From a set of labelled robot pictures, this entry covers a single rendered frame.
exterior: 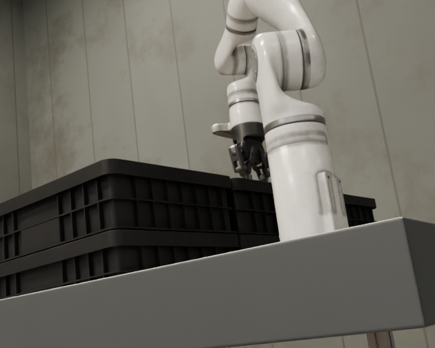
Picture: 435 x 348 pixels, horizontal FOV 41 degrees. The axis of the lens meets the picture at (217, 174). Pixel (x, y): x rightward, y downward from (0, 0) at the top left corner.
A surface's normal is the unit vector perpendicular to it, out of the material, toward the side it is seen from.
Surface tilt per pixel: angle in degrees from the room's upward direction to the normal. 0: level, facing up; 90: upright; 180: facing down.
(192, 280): 90
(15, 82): 90
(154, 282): 90
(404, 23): 90
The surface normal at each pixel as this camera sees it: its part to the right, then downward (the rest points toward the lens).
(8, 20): 0.81, -0.24
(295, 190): -0.44, -0.16
